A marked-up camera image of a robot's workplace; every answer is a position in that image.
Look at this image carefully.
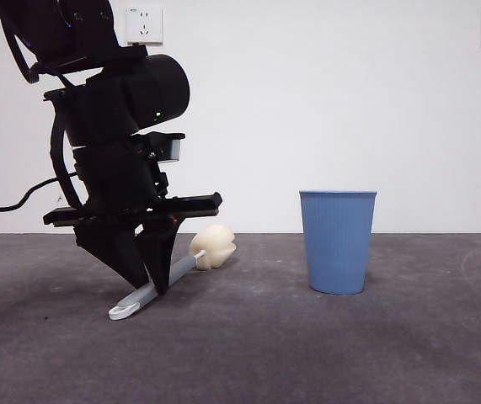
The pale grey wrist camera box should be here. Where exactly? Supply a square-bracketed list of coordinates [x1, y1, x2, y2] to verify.
[141, 132, 185, 164]

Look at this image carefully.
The grey-handled sponge cup brush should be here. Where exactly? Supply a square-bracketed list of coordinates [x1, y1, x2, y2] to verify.
[108, 225, 236, 323]

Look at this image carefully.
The white wall socket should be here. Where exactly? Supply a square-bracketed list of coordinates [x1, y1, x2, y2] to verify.
[125, 6, 164, 46]

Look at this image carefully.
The blue ribbed plastic cup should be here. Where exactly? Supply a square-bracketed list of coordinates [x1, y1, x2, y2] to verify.
[299, 189, 378, 295]

